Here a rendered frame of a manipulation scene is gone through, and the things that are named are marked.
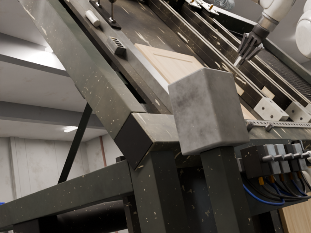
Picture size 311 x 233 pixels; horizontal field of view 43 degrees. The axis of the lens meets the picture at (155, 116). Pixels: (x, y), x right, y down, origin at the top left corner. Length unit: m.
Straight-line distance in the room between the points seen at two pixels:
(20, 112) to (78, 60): 8.41
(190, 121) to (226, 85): 0.12
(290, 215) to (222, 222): 1.10
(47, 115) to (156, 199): 9.21
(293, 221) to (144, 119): 1.14
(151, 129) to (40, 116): 9.01
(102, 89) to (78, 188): 0.32
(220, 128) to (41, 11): 0.87
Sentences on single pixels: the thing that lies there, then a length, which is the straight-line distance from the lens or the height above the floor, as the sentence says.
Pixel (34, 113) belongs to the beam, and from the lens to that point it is 9.90.
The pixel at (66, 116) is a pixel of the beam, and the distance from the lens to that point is 10.60.
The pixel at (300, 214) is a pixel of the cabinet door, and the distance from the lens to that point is 2.09.
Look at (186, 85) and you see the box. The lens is 0.93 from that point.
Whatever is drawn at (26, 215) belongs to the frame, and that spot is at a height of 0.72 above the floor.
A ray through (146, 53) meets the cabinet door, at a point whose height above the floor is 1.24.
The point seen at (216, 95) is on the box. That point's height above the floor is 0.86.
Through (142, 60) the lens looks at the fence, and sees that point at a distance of 1.44.
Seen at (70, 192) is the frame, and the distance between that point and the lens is 1.30.
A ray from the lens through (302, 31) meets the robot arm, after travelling 1.14.
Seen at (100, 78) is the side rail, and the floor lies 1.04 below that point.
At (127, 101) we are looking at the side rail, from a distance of 1.10.
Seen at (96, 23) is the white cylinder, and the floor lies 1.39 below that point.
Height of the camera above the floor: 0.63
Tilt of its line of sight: 14 degrees up
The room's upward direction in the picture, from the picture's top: 12 degrees counter-clockwise
